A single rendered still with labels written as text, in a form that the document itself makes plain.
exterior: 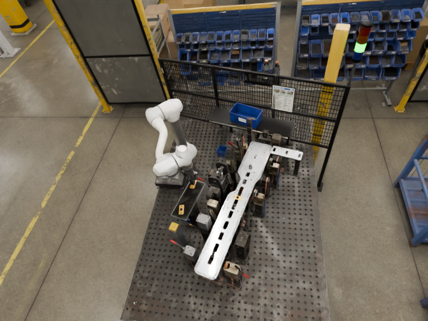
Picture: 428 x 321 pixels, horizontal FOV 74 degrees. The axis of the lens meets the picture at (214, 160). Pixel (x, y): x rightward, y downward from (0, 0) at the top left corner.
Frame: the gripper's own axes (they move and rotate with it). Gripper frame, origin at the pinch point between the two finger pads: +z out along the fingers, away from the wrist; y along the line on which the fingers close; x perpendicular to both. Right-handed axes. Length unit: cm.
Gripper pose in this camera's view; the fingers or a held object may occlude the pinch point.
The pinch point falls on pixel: (192, 181)
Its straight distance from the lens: 232.7
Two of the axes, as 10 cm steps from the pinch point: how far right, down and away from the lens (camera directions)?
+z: 1.2, 6.2, 7.8
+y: 9.6, 1.2, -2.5
